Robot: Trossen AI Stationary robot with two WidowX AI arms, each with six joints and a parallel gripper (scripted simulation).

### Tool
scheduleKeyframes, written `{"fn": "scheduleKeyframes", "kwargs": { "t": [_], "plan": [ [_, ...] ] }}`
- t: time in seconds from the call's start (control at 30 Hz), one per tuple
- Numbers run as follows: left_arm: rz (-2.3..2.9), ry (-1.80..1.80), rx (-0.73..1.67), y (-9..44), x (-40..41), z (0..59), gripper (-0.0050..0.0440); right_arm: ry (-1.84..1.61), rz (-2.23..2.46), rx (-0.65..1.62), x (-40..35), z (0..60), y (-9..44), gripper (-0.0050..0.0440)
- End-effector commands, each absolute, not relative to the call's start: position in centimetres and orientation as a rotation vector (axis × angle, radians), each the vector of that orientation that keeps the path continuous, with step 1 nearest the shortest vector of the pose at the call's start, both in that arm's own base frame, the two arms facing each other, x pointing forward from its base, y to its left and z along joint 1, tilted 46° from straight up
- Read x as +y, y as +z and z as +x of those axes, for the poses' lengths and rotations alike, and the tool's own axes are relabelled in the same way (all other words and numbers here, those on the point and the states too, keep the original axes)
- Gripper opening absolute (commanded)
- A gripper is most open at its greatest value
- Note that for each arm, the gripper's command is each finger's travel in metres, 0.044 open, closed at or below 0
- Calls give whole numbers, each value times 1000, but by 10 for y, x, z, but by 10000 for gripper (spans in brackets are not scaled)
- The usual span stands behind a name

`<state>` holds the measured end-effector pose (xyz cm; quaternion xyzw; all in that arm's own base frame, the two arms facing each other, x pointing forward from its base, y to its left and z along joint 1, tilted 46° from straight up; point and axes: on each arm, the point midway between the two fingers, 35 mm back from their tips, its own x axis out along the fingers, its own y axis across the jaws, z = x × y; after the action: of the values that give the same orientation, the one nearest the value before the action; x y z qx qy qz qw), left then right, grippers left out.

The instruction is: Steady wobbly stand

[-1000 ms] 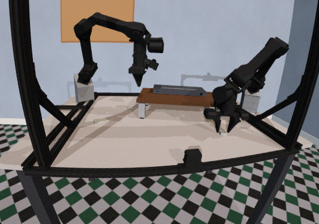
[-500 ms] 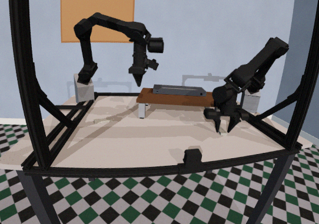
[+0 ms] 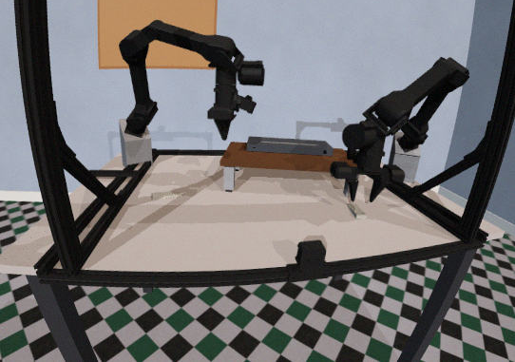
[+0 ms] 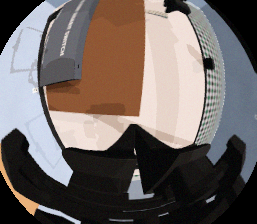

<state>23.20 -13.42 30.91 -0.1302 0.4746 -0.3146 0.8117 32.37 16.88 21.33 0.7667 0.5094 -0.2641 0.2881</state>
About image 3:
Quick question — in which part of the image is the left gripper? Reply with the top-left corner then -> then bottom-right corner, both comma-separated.
207,85 -> 237,141

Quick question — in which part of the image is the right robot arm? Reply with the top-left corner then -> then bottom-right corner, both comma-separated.
342,57 -> 469,164

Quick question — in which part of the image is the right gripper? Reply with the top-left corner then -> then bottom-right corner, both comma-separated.
330,146 -> 405,202

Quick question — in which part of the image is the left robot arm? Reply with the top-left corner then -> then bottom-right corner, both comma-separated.
119,20 -> 264,138

